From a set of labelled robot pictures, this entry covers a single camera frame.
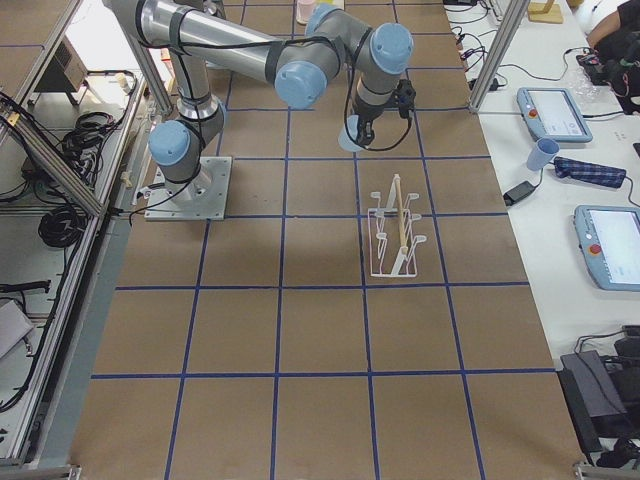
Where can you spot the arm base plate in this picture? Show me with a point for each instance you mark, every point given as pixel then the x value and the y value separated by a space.
pixel 204 198

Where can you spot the light blue plastic cup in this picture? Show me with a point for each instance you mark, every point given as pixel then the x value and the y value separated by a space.
pixel 348 135

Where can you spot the white wire cup rack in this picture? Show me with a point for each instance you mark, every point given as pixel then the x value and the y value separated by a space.
pixel 392 242

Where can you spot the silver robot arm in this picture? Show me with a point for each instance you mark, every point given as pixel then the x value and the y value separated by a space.
pixel 299 69

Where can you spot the pink plastic cup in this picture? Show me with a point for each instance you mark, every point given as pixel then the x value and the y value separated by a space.
pixel 304 10

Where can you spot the blue cup on desk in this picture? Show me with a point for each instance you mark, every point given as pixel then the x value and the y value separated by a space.
pixel 542 153

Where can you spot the blue folded umbrella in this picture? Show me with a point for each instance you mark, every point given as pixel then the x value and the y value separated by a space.
pixel 596 174

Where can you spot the teach pendant tablet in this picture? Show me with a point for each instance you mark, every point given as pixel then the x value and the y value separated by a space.
pixel 609 241
pixel 552 113

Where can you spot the aluminium frame post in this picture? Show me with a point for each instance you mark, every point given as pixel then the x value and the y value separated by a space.
pixel 506 32

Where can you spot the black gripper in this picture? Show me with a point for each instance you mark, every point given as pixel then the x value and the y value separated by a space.
pixel 363 113

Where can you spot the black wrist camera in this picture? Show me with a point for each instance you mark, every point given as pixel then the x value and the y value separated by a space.
pixel 405 96

